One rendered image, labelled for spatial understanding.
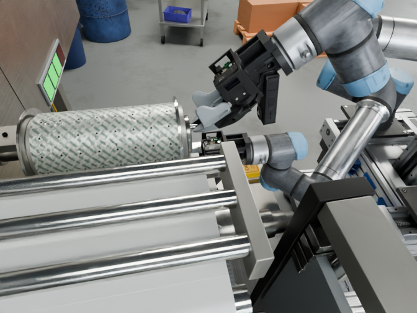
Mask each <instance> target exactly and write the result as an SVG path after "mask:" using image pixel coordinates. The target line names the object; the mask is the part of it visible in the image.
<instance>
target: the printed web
mask: <svg viewBox="0 0 417 313"><path fill-rule="evenodd" d="M29 143H30V152H31V156H32V160H33V163H34V166H35V168H36V170H37V172H38V174H39V175H43V174H49V173H60V172H65V171H76V170H86V169H93V168H103V167H109V166H119V165H130V164H136V163H146V162H152V161H163V160H173V159H179V158H181V155H180V147H179V136H178V129H177V120H176V111H175V107H174V103H173V102H169V103H161V104H146V105H138V106H124V107H110V108H102V109H87V110H79V111H64V112H50V113H43V114H37V115H36V116H35V117H34V119H33V120H32V123H31V126H30V133H29Z"/></svg>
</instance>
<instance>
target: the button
mask: <svg viewBox="0 0 417 313"><path fill-rule="evenodd" d="M243 168H244V172H245V173H246V177H247V178H253V177H258V176H260V169H259V167H258V165H245V166H243Z"/></svg>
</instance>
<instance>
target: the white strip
mask: <svg viewBox="0 0 417 313"><path fill-rule="evenodd" d="M23 313H253V310H252V305H251V299H250V296H249V292H248V289H247V287H246V285H245V284H244V283H243V284H236V285H232V286H231V283H230V277H229V275H226V276H219V277H216V278H209V279H203V280H198V281H192V282H188V283H182V284H175V285H172V286H165V287H161V288H154V289H149V290H144V291H138V292H134V293H128V294H121V295H117V296H111V297H105V298H100V299H94V300H90V301H84V302H77V303H74V304H67V305H63V306H56V307H50V308H46V309H40V310H36V311H30V312H23Z"/></svg>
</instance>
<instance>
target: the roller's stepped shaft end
mask: <svg viewBox="0 0 417 313"><path fill-rule="evenodd" d="M259 214H260V216H261V220H262V223H263V226H264V228H265V231H266V234H267V237H268V238H274V237H275V236H276V234H282V233H284V231H285V230H286V228H287V226H288V224H289V222H290V220H291V218H292V216H293V214H294V213H293V212H292V211H289V212H284V211H282V210H280V211H272V212H271V211H270V210H269V209H266V210H261V211H259Z"/></svg>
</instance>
